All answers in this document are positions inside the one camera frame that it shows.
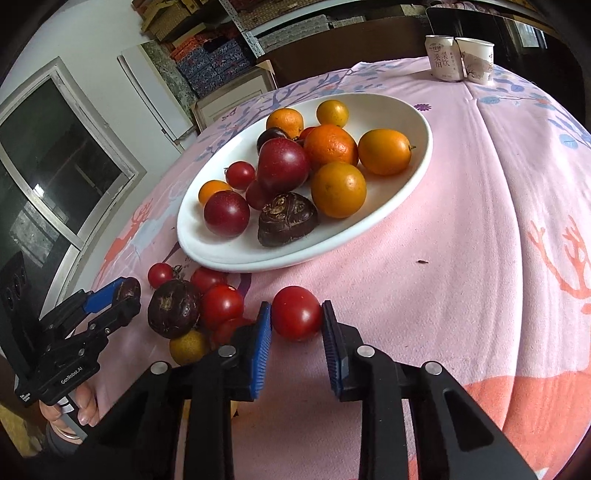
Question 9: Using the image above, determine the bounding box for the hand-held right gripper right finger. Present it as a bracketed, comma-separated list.
[321, 300, 539, 480]

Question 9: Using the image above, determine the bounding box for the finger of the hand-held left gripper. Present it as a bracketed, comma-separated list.
[55, 300, 142, 357]
[39, 277, 132, 333]

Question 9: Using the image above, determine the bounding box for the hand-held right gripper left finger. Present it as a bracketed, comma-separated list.
[81, 301, 273, 480]

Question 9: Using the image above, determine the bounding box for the small yellow mandarin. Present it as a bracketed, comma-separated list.
[169, 329, 208, 366]
[316, 100, 349, 129]

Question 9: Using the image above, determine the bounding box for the dark red plum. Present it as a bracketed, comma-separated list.
[204, 190, 251, 239]
[257, 137, 311, 195]

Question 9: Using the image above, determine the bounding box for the white oval plate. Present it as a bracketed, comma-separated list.
[176, 92, 434, 273]

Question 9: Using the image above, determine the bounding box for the small orange mandarin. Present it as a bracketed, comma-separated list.
[199, 180, 233, 205]

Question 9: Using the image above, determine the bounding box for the large orange mandarin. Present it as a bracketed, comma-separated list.
[303, 124, 359, 171]

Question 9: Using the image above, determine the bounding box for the person's left hand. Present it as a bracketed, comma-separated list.
[39, 382, 100, 439]

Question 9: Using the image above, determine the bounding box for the pink printed tablecloth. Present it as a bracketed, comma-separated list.
[90, 55, 591, 480]

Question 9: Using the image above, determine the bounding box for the white framed window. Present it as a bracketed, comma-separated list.
[0, 58, 147, 319]

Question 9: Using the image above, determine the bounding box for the white leaning board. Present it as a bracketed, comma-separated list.
[117, 44, 195, 146]

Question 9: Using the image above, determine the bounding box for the beige flat carton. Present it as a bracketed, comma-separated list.
[191, 60, 278, 134]

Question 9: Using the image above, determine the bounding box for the grey marble slab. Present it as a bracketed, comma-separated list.
[141, 39, 199, 100]

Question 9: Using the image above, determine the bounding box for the stack of blue floral boxes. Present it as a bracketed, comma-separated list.
[175, 39, 257, 100]

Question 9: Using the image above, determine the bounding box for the orange patterned box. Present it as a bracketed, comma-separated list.
[171, 37, 222, 61]

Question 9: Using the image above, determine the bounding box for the pile of tan cardboard boxes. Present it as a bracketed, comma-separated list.
[131, 0, 218, 42]

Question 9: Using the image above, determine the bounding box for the brown wooden board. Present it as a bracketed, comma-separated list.
[256, 11, 432, 88]

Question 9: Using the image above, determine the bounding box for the white drink can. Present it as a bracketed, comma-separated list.
[424, 34, 464, 83]

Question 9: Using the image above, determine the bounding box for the white paper cup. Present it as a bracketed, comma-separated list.
[455, 38, 496, 85]

